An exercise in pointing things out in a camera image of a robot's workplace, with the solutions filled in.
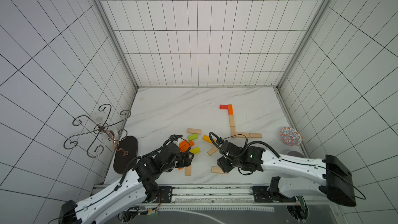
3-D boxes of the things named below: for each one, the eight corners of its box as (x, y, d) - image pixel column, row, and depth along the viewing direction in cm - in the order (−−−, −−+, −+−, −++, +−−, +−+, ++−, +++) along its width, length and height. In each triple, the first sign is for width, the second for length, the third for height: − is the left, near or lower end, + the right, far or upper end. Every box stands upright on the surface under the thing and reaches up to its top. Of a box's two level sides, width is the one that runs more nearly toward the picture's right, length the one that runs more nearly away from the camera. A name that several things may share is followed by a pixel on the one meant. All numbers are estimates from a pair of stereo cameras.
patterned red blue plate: (276, 138, 94) (279, 135, 91) (281, 127, 99) (284, 124, 95) (295, 149, 90) (299, 146, 86) (300, 137, 94) (303, 134, 91)
